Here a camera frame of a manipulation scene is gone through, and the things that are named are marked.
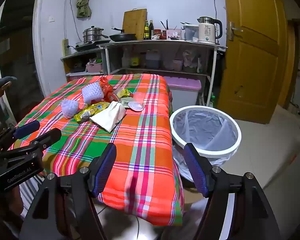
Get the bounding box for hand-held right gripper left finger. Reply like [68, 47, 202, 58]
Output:
[19, 142, 117, 240]

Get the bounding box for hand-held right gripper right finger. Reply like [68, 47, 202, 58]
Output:
[183, 142, 282, 240]

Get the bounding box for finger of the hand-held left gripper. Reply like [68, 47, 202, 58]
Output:
[0, 120, 40, 150]
[1, 127, 62, 160]

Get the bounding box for small white foam fruit net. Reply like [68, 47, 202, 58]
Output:
[61, 99, 80, 120]

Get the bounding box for white round trash bin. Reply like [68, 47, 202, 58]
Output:
[169, 106, 242, 167]

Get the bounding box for white trash bin with bag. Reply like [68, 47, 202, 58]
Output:
[172, 109, 238, 183]

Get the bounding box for long yellow snack wrapper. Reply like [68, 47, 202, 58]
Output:
[74, 101, 110, 123]

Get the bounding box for white paper bag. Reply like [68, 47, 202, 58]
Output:
[89, 102, 127, 133]

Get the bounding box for large white foam fruit net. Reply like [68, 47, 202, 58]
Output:
[81, 82, 108, 104]

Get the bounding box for clear plastic wrapper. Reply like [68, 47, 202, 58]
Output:
[128, 92, 147, 112]

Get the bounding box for red plastic bag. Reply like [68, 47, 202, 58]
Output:
[99, 77, 115, 98]

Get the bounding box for yellow green snack wrapper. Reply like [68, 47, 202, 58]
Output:
[119, 89, 134, 99]

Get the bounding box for striped grey cloth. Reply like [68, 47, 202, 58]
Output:
[19, 172, 48, 218]

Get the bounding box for plaid tablecloth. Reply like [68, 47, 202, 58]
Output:
[9, 74, 184, 227]

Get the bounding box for pink plastic basket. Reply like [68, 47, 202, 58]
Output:
[86, 62, 103, 73]

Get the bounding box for purple lidded storage box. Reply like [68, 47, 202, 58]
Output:
[162, 76, 202, 112]

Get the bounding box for wooden side shelf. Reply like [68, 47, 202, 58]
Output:
[61, 49, 107, 81]

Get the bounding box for black induction cooker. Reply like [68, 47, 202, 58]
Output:
[74, 39, 110, 52]

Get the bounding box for steel steamer pot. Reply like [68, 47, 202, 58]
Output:
[82, 26, 109, 43]

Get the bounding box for crumpled plastic bags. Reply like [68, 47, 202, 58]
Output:
[182, 50, 199, 73]

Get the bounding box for yellow label bottle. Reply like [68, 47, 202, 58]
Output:
[130, 52, 140, 68]

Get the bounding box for yellow wooden door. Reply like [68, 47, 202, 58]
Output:
[216, 0, 288, 124]

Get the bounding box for black frying pan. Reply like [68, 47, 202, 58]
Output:
[109, 28, 137, 42]

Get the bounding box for metal kitchen shelf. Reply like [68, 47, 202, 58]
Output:
[97, 39, 228, 107]

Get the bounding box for pink utensil holder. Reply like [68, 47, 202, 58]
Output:
[166, 28, 182, 40]

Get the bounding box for clear plastic container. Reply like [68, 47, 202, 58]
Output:
[183, 24, 199, 41]

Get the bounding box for white electric kettle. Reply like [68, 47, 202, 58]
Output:
[196, 16, 223, 44]

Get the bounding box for wooden cutting board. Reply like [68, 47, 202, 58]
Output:
[122, 9, 147, 40]

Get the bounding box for metal door handle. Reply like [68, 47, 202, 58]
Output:
[229, 21, 243, 41]

